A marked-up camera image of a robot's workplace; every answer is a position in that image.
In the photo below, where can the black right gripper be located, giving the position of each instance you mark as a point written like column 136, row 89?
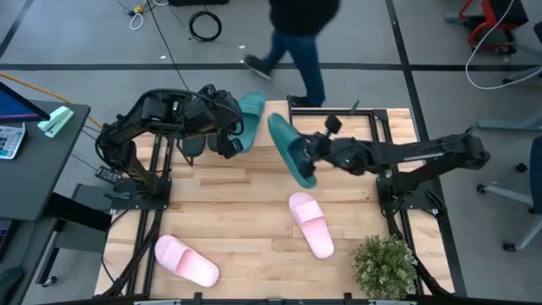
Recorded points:
column 322, row 148

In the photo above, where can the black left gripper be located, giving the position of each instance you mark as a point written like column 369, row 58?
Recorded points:
column 222, row 112

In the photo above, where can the green slide sandal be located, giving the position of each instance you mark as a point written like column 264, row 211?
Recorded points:
column 253, row 114
column 288, row 144

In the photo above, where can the pink slide sandal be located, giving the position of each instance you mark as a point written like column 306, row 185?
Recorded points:
column 311, row 224
column 186, row 262

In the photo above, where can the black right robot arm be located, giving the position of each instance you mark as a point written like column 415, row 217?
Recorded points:
column 423, row 152

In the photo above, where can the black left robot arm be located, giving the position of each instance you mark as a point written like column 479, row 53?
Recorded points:
column 123, row 140

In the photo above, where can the black power adapter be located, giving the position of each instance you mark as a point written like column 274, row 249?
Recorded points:
column 109, row 173

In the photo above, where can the person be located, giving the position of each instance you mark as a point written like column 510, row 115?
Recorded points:
column 296, row 17

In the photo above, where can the small green potted plant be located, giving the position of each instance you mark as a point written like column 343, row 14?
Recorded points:
column 384, row 267

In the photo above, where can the black floor box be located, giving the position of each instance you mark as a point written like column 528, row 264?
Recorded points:
column 199, row 2

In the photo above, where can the mint green stapler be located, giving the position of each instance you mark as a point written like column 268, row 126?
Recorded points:
column 55, row 122

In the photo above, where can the black desk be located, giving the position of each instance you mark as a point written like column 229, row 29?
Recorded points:
column 42, row 169

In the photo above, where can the grey office chair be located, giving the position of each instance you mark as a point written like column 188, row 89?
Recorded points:
column 525, row 76
column 508, row 192

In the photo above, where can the computer monitor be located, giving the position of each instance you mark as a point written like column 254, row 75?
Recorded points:
column 17, row 108

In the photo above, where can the white calculator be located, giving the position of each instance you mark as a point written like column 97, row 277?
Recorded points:
column 10, row 142

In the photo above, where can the black table rail frame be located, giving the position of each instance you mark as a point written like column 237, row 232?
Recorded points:
column 368, row 112

